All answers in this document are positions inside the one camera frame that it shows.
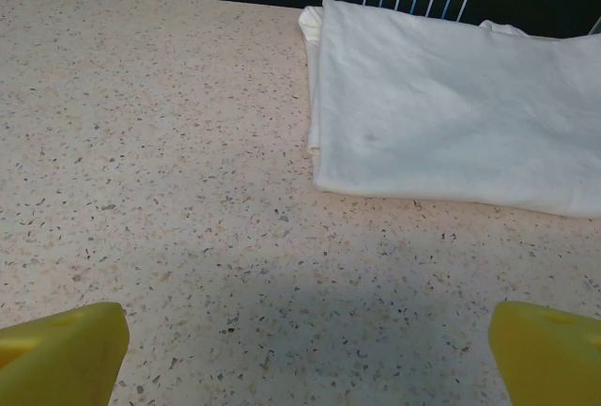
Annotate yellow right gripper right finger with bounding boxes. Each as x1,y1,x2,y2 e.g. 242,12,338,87
487,301,601,406

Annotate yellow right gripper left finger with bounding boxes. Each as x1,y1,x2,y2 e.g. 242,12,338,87
0,302,131,406

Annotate white folded t-shirt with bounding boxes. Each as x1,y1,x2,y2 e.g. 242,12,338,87
298,0,601,218

